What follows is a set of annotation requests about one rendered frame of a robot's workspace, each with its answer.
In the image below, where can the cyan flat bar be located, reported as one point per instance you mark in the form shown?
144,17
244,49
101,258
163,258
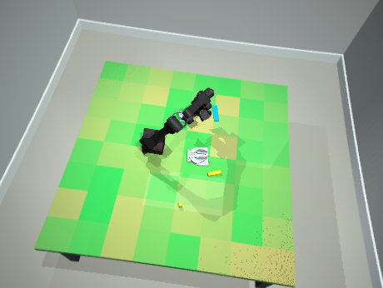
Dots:
215,113

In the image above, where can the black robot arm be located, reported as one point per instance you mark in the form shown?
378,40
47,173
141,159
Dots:
172,125

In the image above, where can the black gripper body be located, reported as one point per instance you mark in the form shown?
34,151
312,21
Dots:
208,107

